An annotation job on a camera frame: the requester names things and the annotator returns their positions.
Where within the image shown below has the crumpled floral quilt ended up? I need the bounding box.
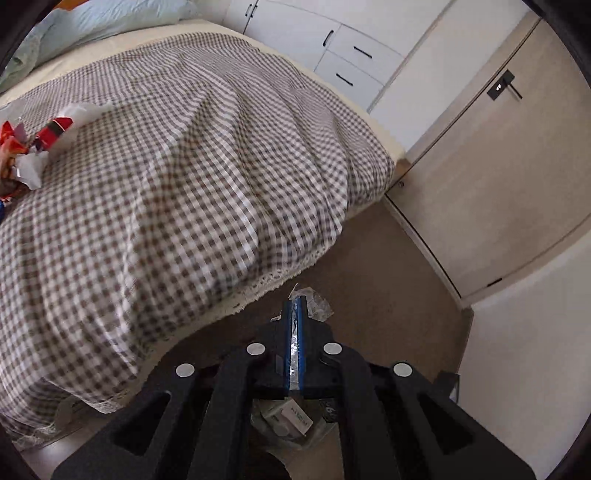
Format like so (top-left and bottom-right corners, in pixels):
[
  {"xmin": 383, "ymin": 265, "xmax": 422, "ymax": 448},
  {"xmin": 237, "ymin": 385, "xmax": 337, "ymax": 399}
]
[{"xmin": 0, "ymin": 34, "xmax": 42, "ymax": 90}]

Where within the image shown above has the black door handle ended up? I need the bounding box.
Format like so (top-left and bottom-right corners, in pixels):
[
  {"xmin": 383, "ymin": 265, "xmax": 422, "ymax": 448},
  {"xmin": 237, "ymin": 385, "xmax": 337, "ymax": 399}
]
[{"xmin": 487, "ymin": 69, "xmax": 523, "ymax": 101}]

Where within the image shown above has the beige door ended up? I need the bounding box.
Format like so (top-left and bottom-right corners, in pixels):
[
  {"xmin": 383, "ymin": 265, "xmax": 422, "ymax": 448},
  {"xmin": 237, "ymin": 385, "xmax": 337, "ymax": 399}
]
[{"xmin": 383, "ymin": 11, "xmax": 591, "ymax": 305}]

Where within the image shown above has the white wardrobe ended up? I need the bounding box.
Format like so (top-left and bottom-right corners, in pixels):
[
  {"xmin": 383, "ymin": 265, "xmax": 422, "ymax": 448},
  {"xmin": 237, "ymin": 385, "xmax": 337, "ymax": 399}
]
[{"xmin": 222, "ymin": 0, "xmax": 453, "ymax": 114}]

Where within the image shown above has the light blue pillow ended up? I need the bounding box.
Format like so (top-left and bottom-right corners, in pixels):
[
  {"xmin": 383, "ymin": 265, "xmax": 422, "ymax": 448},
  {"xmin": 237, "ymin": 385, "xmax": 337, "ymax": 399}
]
[{"xmin": 0, "ymin": 0, "xmax": 199, "ymax": 61}]

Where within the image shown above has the large red snack packet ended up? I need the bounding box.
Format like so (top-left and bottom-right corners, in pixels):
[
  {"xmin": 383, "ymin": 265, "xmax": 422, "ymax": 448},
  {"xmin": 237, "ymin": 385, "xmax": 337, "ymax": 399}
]
[{"xmin": 32, "ymin": 102, "xmax": 114, "ymax": 151}]

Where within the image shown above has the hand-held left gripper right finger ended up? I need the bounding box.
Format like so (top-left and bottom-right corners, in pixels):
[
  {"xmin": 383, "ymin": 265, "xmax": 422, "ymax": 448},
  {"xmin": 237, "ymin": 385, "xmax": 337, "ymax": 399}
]
[{"xmin": 298, "ymin": 295, "xmax": 536, "ymax": 480}]

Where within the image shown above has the white paper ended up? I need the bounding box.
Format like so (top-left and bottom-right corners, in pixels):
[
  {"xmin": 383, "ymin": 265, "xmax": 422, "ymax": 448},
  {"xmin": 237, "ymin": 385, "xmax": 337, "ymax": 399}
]
[{"xmin": 14, "ymin": 150, "xmax": 49, "ymax": 190}]

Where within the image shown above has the clear crinkled plastic wrapper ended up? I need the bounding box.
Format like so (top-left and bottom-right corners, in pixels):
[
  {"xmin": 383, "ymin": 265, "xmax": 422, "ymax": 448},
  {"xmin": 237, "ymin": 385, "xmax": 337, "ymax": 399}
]
[{"xmin": 271, "ymin": 282, "xmax": 334, "ymax": 391}]

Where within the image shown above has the bed with checkered cover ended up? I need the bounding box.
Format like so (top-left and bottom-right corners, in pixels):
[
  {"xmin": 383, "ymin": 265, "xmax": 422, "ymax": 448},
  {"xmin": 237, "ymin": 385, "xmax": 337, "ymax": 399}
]
[{"xmin": 0, "ymin": 33, "xmax": 397, "ymax": 450}]

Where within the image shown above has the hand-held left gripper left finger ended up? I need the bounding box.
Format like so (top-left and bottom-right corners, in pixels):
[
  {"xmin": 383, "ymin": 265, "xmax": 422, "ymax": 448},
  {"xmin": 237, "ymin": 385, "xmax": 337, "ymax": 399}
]
[{"xmin": 52, "ymin": 295, "xmax": 298, "ymax": 480}]

